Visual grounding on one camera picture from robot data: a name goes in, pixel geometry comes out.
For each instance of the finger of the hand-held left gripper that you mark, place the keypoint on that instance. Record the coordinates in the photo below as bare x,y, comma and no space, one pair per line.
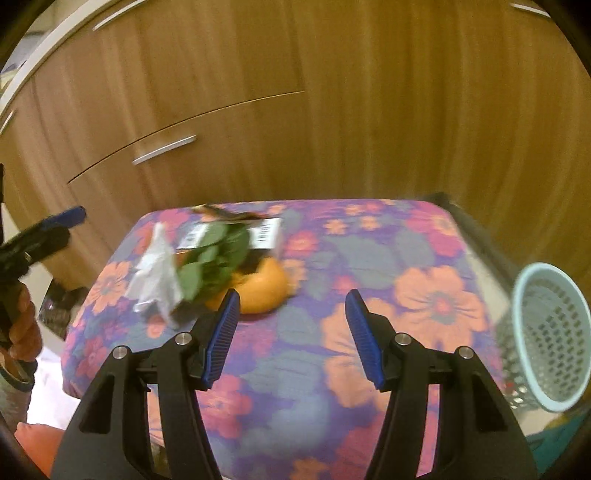
55,219
2,184

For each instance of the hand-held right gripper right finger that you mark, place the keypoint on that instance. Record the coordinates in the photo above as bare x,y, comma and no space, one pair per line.
364,341

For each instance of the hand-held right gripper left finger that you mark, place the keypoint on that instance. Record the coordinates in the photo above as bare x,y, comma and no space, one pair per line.
221,341

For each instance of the orange peel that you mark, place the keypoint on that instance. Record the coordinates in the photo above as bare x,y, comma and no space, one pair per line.
263,290

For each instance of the green vegetable leaves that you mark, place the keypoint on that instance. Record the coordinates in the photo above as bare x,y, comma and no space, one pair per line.
212,258

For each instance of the white tissue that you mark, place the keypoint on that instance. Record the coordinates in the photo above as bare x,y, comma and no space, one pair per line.
154,272

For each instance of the clear printed plastic packet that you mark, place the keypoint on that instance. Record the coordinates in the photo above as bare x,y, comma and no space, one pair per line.
268,233

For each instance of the light blue plastic basket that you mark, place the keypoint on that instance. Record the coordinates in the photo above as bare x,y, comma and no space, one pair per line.
561,346

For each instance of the person's left hand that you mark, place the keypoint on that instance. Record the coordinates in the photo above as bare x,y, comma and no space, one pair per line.
27,332

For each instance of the wooden cabinet door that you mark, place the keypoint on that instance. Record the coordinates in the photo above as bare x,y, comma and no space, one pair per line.
438,115
27,184

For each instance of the floral cloth covered stool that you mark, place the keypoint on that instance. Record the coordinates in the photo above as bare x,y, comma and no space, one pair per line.
300,392

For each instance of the orange cloth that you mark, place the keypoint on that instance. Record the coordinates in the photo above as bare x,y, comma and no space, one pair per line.
41,450

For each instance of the dark cabinet plinth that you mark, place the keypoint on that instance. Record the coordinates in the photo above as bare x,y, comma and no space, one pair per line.
480,235

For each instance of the wooden cabinet drawer front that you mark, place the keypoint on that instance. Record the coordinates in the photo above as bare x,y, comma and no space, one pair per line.
207,161
184,69

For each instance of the teal printed carton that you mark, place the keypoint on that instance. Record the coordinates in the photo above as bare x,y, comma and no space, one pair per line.
558,434

